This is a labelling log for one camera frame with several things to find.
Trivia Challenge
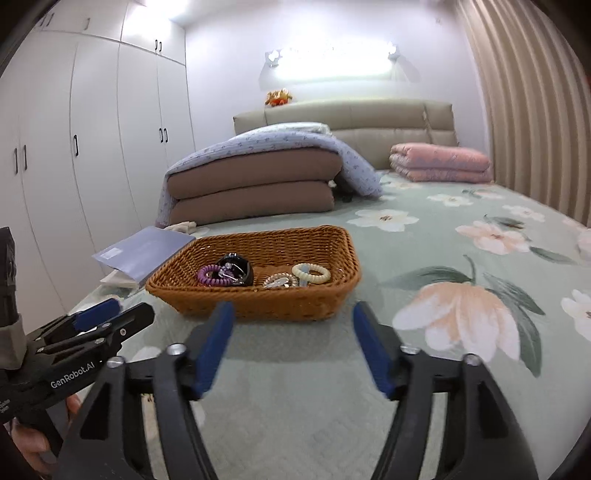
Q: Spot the beige curtain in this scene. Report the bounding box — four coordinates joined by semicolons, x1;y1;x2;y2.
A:
455;0;591;227

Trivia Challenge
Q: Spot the folded brown and blue quilt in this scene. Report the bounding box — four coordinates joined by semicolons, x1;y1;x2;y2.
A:
154;122;384;228

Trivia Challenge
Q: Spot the person's left hand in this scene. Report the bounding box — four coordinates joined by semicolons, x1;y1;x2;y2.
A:
9;394;86;476

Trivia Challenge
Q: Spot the beige padded headboard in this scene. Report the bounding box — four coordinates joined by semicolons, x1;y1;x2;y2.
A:
232;98;459;171

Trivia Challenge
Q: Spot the green floral bedspread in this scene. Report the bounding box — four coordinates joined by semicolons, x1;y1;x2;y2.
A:
69;168;591;480

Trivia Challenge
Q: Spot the brown wicker basket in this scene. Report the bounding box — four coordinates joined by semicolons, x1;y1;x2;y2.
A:
145;225;362;322

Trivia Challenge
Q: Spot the blue book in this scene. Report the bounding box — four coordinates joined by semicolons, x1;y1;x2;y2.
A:
91;226;197;282

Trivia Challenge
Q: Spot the purple spiral hair tie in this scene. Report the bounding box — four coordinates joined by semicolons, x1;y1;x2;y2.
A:
198;264;234;285

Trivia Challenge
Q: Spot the orange plush toy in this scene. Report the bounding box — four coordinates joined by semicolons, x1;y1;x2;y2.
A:
264;89;294;108

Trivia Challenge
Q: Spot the folded pink quilt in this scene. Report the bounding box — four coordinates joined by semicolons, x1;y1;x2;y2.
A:
389;143;494;184

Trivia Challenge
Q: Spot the pale spiral hair tie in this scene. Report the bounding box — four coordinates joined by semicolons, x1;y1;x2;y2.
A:
292;263;332;285

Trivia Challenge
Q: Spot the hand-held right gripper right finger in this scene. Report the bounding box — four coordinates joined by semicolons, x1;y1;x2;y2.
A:
352;301;541;480

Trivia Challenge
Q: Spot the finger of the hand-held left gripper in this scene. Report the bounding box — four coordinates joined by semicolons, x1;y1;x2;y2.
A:
30;298;122;344
34;302;155;358

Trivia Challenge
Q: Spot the black hair claw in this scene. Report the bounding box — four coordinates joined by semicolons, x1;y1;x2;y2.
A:
216;253;256;287

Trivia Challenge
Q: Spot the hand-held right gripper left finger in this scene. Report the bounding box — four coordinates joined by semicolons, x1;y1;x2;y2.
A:
53;301;236;480

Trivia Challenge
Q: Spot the white wardrobe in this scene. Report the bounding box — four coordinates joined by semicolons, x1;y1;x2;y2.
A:
0;0;197;324

